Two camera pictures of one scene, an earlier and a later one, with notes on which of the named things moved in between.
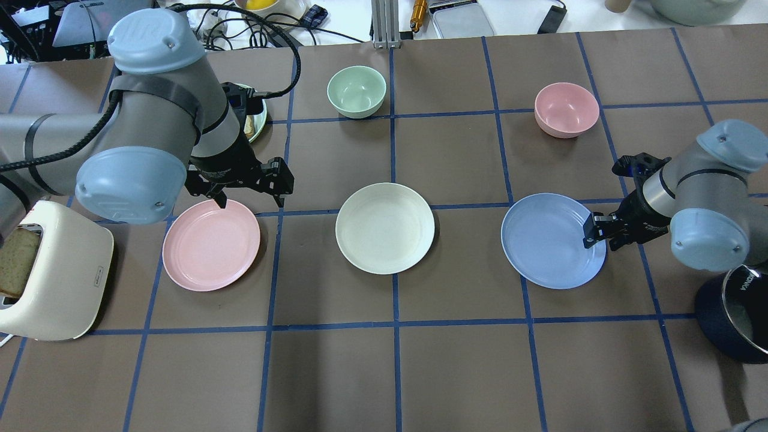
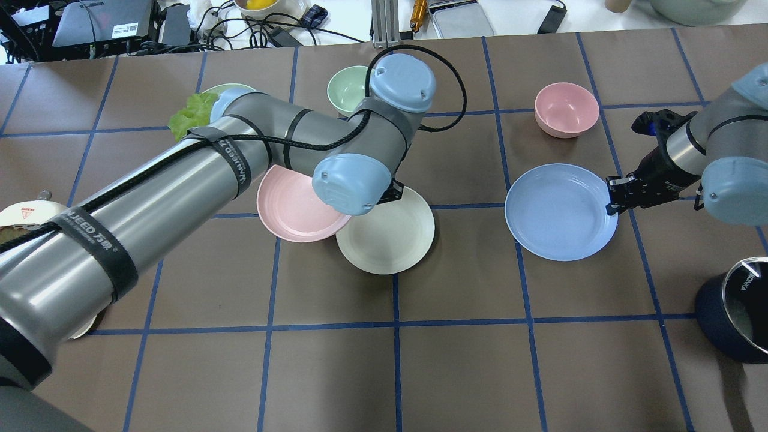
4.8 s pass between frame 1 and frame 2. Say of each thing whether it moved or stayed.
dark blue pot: stayed
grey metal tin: stayed
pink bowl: stayed
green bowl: stayed
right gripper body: moved
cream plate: stayed
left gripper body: moved
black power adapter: stayed
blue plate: moved
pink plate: moved
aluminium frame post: stayed
